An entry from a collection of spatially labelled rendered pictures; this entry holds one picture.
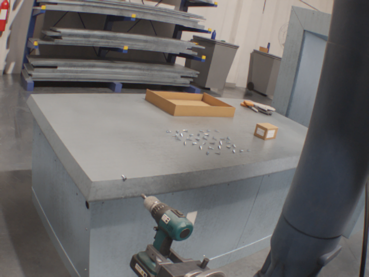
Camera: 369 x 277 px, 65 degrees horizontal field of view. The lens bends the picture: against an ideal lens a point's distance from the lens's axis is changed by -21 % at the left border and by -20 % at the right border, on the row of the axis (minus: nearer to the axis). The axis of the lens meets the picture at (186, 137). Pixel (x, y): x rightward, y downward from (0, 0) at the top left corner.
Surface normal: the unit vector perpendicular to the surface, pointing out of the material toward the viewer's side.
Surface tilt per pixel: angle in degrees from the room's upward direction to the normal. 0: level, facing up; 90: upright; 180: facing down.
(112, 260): 90
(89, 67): 90
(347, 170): 92
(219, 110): 90
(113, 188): 67
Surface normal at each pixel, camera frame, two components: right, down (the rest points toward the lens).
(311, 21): -0.81, 0.01
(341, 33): -0.92, -0.03
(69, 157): -0.63, -0.33
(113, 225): 0.60, 0.37
